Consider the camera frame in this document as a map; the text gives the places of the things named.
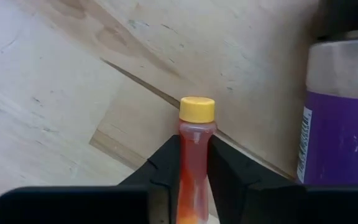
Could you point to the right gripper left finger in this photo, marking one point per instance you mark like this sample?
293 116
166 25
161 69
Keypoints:
154 193

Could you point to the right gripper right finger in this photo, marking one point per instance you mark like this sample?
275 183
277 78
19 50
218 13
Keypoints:
244 202

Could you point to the red sauce bottle yellow cap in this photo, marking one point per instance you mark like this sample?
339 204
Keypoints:
194 155

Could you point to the spice jar purple label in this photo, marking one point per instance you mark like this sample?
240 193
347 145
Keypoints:
337 124

